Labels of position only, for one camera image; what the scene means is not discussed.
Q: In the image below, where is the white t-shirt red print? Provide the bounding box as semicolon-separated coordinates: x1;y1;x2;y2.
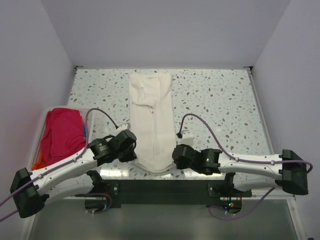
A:
128;72;176;174

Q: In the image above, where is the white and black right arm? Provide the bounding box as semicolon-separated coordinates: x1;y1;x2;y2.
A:
172;144;309;197

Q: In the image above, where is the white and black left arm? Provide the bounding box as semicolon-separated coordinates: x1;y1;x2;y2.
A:
10;129;137;219

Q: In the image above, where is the blue garment in basket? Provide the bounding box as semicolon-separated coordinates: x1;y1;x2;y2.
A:
82;118;87;139

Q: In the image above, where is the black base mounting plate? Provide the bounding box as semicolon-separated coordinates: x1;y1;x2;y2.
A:
85;179;252;209

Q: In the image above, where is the pink t-shirt in basket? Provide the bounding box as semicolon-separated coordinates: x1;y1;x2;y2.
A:
40;107;86;166

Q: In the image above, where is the orange garment in basket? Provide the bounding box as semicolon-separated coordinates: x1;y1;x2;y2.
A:
31;154;48;171

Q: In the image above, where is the white plastic laundry basket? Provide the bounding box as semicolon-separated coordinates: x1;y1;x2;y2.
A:
27;106;96;179

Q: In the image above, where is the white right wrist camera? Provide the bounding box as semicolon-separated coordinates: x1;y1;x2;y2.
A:
180;132;194;146

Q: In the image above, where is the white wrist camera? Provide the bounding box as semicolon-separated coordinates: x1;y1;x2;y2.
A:
116;122;131;131
180;132;194;146

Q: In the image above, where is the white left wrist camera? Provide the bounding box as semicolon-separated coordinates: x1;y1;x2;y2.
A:
116;122;131;131

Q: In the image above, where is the aluminium frame rail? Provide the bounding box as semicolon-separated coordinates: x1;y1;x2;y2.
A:
246;66;297;201

